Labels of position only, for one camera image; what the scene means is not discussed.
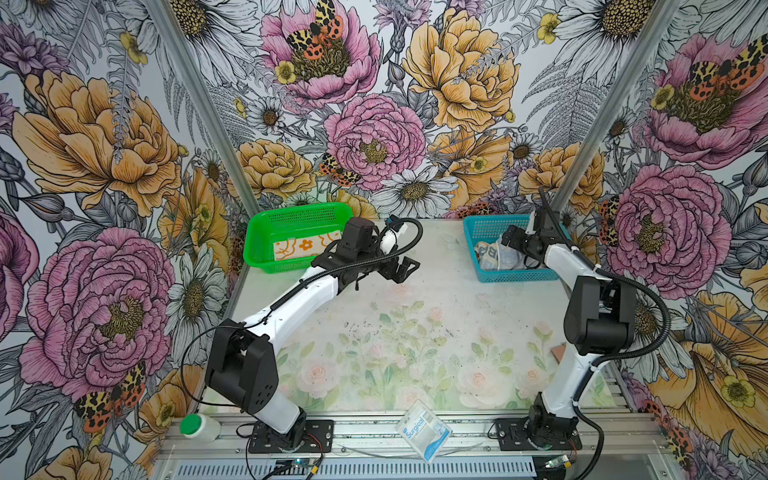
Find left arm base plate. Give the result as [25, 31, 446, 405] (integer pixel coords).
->
[246, 419, 335, 454]

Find green plastic basket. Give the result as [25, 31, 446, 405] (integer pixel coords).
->
[243, 202, 353, 274]

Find brown square patch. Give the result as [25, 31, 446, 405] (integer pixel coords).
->
[551, 343, 567, 365]

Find aluminium frame post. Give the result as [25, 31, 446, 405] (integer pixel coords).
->
[146, 1, 261, 217]
[551, 0, 681, 210]

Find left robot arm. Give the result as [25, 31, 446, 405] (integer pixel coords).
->
[205, 216, 424, 451]

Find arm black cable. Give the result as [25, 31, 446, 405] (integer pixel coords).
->
[179, 217, 424, 415]
[538, 187, 672, 368]

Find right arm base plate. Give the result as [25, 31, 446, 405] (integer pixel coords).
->
[489, 417, 582, 452]

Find orange white floral towel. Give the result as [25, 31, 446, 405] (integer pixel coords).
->
[273, 230, 341, 261]

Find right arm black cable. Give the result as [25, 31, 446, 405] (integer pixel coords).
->
[538, 187, 672, 368]

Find aluminium front rail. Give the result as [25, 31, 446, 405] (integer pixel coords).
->
[158, 409, 670, 460]

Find grey patterned towel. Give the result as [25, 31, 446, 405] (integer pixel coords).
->
[473, 240, 525, 271]

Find teal plastic basket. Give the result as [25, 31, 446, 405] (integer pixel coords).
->
[463, 214, 558, 283]

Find left aluminium frame post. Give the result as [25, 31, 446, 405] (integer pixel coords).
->
[146, 1, 261, 217]

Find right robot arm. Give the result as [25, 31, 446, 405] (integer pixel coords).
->
[501, 209, 636, 450]

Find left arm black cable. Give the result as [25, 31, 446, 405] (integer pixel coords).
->
[179, 217, 424, 415]

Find white bottle green cap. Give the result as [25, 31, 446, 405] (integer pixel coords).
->
[179, 413, 221, 443]

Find white blue packet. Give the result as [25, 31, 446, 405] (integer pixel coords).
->
[396, 400, 452, 462]

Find right aluminium frame post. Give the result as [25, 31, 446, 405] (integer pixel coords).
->
[551, 0, 681, 210]

